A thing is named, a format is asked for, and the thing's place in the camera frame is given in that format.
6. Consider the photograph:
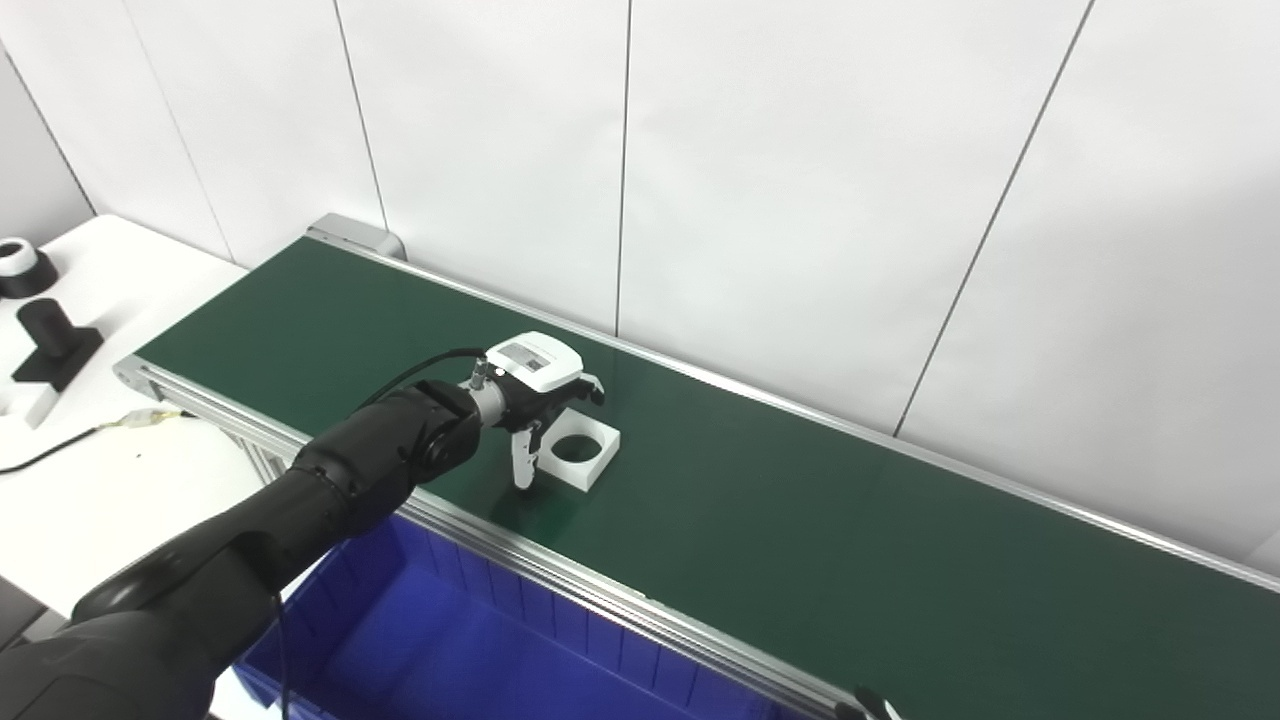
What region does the white block part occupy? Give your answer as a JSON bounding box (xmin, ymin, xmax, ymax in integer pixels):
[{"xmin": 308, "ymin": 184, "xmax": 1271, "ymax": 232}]
[{"xmin": 0, "ymin": 385, "xmax": 56, "ymax": 431}]

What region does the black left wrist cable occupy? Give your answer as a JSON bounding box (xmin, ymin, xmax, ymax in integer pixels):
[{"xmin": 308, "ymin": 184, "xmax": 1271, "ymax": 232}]
[{"xmin": 355, "ymin": 347, "xmax": 493, "ymax": 411}]

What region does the black part cylinder on base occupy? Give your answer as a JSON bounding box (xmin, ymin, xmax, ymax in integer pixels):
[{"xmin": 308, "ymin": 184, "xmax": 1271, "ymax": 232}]
[{"xmin": 12, "ymin": 297, "xmax": 105, "ymax": 393}]

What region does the black cable with yellow connector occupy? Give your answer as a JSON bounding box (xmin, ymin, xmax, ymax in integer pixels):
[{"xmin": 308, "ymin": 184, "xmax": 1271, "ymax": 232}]
[{"xmin": 0, "ymin": 405, "xmax": 201, "ymax": 476}]

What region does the grey conveyor end cap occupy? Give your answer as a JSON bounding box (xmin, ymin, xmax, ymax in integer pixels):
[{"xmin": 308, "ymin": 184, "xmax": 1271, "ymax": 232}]
[{"xmin": 305, "ymin": 212, "xmax": 406, "ymax": 261}]

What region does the green conveyor belt aluminium frame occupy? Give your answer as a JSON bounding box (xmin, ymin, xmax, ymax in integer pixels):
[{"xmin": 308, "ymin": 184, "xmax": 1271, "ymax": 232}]
[{"xmin": 112, "ymin": 212, "xmax": 1280, "ymax": 720}]

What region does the white square part round hole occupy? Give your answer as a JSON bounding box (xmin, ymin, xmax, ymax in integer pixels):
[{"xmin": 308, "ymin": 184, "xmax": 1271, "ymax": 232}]
[{"xmin": 538, "ymin": 408, "xmax": 621, "ymax": 493}]

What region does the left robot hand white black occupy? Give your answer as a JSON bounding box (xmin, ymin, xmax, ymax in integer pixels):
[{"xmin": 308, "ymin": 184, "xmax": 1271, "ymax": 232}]
[{"xmin": 483, "ymin": 331, "xmax": 607, "ymax": 491}]

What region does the aluminium conveyor support leg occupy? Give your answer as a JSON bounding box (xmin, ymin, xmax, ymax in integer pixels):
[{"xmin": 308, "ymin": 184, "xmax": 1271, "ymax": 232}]
[{"xmin": 235, "ymin": 430, "xmax": 301, "ymax": 491}]

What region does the blue plastic bin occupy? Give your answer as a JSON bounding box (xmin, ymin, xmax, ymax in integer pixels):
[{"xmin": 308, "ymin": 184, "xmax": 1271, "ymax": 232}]
[{"xmin": 235, "ymin": 512, "xmax": 831, "ymax": 720}]

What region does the black and white ring part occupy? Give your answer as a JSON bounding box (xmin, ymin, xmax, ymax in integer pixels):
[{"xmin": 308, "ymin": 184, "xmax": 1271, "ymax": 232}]
[{"xmin": 0, "ymin": 238, "xmax": 59, "ymax": 299}]

